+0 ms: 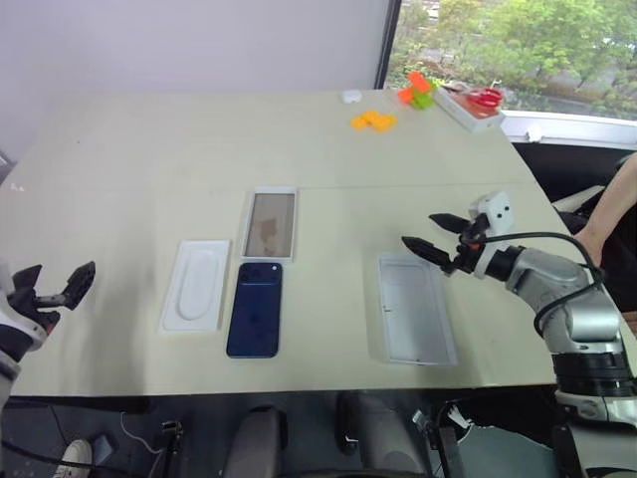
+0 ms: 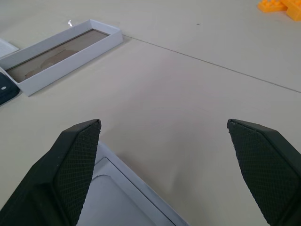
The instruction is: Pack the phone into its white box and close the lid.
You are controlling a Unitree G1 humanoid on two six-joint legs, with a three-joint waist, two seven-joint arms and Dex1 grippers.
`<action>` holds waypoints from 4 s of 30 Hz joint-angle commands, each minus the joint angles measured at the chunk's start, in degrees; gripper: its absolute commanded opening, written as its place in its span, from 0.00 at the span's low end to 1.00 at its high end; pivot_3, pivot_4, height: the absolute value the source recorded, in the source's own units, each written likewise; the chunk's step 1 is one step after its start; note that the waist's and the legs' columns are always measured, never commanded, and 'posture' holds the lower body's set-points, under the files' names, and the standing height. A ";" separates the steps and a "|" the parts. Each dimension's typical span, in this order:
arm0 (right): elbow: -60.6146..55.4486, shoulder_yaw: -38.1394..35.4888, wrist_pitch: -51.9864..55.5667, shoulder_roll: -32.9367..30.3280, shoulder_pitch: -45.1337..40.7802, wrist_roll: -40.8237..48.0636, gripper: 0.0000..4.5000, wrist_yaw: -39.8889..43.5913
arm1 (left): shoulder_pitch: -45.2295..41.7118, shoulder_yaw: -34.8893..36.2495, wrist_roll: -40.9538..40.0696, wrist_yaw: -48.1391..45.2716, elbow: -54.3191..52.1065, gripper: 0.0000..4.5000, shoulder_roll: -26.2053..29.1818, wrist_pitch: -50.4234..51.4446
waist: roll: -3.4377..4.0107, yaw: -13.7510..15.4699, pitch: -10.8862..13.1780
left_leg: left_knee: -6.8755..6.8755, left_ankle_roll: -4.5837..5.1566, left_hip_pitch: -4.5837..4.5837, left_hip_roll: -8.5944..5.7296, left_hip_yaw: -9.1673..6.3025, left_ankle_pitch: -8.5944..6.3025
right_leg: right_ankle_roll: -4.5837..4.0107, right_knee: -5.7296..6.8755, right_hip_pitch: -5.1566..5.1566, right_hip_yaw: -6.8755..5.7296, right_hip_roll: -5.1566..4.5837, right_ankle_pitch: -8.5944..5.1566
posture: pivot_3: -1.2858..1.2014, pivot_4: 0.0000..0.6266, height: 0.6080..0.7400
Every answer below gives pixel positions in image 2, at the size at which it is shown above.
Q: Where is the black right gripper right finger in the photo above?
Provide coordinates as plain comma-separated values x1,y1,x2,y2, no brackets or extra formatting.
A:
226,118,301,226

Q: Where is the dark blue smartphone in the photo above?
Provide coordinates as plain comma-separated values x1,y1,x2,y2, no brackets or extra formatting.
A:
0,72,21,108

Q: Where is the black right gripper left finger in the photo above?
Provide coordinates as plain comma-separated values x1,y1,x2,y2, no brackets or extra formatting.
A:
0,119,102,226

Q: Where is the white ribbed flat object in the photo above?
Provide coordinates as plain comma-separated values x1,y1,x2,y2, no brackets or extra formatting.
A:
0,38,19,59

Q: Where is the white phone box lid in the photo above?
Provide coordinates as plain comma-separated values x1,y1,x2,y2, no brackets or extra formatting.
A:
0,19,123,97

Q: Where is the orange toy building block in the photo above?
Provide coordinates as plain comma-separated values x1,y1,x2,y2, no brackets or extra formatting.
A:
257,0,289,12
285,0,301,22

